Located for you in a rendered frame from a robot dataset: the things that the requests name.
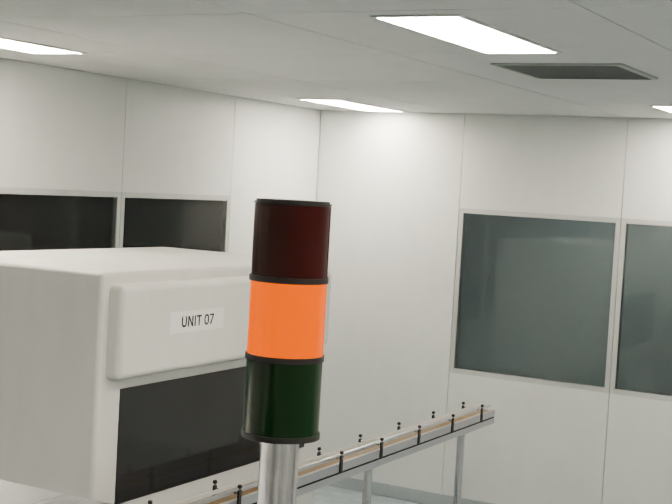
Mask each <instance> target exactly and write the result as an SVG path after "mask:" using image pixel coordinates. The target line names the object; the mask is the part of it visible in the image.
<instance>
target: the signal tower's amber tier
mask: <svg viewBox="0 0 672 504"><path fill-rule="evenodd" d="M326 293H327V284H325V285H291V284H275V283H265V282H257V281H252V280H251V285H250V303H249V322H248V341H247V352H248V353H249V354H252V355H257V356H263V357H270V358H282V359H312V358H319V357H322V356H323V346H324V329H325V311H326Z"/></svg>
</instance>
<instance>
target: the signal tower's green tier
mask: <svg viewBox="0 0 672 504"><path fill-rule="evenodd" d="M322 364H323V363H319V364H311V365H283V364H270V363H262V362H256V361H252V360H248V359H246V378H245V397H244V416H243V430H244V431H245V432H247V433H249V434H253V435H257V436H263V437H271V438H306V437H312V436H315V435H317V434H318V433H319V417H320V399H321V382H322Z"/></svg>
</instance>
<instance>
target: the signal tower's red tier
mask: <svg viewBox="0 0 672 504"><path fill-rule="evenodd" d="M330 223H331V207H312V206H293V205H276V204H262V203H255V210H254V228H253V247H252V266H251V274H253V275H257V276H265V277H275V278H290V279H325V278H327V276H328V258H329V240H330Z"/></svg>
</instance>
